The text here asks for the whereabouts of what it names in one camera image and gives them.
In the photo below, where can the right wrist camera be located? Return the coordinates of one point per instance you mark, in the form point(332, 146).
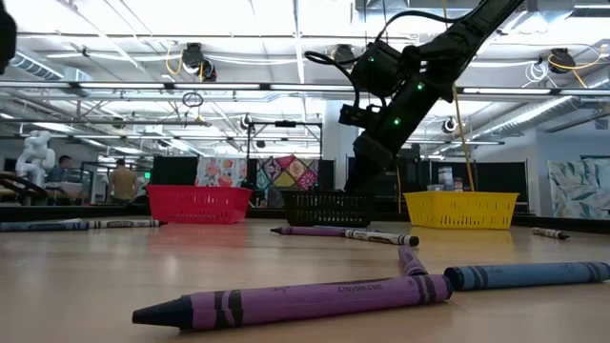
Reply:
point(355, 116)

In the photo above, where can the person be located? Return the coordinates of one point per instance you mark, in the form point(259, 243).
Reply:
point(123, 183)
point(59, 171)

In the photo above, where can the white box stack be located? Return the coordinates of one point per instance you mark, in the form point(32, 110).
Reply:
point(445, 178)

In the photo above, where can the black plastic basket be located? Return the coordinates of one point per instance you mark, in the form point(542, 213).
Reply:
point(326, 209)

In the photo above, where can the purple crayon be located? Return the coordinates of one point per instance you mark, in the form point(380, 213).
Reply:
point(411, 264)
point(310, 232)
point(295, 302)

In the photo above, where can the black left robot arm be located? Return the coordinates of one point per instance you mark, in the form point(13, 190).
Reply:
point(6, 43)

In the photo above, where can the black partition panel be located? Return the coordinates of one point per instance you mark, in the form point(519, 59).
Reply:
point(174, 170)
point(500, 178)

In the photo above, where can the floral fabric panel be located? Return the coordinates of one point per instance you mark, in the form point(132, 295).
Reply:
point(220, 171)

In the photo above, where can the red plastic basket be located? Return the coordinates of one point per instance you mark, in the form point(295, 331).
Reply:
point(197, 205)

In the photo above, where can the yellow plastic basket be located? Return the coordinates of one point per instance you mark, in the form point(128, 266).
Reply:
point(460, 212)

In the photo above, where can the patchwork quilt panel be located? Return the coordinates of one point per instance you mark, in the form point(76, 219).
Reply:
point(286, 172)

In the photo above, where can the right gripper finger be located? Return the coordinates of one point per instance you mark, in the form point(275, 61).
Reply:
point(359, 183)

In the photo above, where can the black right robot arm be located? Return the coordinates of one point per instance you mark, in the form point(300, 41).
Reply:
point(453, 43)

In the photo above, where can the leaf print panel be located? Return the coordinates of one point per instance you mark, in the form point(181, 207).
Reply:
point(579, 188)

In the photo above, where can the dark curved object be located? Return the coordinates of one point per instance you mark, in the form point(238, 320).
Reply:
point(21, 188)

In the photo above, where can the white column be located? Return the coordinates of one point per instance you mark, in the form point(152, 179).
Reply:
point(333, 143)

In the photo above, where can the black gantry frame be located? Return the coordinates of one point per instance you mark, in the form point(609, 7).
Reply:
point(286, 124)

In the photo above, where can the long ceiling light bar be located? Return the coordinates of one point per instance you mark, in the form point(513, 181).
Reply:
point(214, 86)

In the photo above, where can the white robot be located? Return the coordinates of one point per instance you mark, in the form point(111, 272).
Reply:
point(35, 155)

